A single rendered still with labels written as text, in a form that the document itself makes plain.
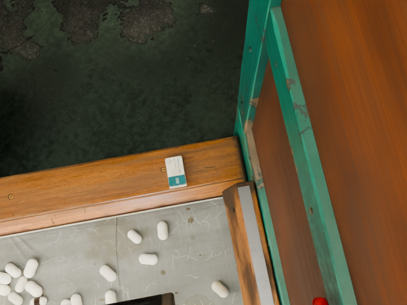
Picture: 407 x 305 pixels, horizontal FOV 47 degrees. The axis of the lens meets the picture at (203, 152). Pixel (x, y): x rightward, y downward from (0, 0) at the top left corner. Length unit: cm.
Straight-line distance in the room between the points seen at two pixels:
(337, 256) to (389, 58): 21
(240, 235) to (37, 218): 41
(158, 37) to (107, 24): 22
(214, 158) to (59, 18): 128
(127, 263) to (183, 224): 13
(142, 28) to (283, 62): 154
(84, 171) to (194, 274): 31
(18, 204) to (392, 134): 84
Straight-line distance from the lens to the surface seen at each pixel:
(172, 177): 94
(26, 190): 103
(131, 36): 199
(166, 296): 64
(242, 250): 86
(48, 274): 101
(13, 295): 102
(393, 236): 33
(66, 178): 100
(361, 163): 35
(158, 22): 200
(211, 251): 96
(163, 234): 95
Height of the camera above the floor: 170
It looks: 74 degrees down
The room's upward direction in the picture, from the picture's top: 5 degrees counter-clockwise
